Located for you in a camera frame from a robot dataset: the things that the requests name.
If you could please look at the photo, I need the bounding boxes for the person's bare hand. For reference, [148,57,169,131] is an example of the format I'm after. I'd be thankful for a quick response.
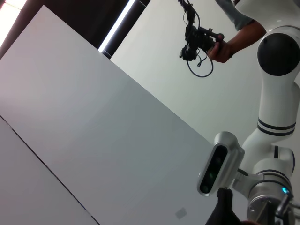
[207,38,234,64]

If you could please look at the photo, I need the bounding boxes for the black handheld controller device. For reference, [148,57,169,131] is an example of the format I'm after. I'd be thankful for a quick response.
[179,25,225,62]

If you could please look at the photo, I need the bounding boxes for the person's bare forearm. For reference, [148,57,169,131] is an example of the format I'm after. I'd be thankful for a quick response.
[225,19,267,49]

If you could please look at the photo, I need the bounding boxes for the grey shirt sleeve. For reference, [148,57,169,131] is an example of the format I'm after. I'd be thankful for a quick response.
[215,0,256,31]

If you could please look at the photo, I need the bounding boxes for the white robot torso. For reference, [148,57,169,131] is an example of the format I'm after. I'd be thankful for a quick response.
[232,0,300,36]

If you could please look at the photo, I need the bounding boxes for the long ceiling light strip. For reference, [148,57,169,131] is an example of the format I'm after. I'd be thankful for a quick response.
[0,0,24,49]
[97,0,151,60]

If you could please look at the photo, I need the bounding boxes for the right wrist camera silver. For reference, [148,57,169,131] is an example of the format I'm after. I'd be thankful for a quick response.
[196,131,246,197]

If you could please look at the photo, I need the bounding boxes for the right gripper cable metal plug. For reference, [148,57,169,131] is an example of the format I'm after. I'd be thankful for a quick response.
[274,194,300,225]

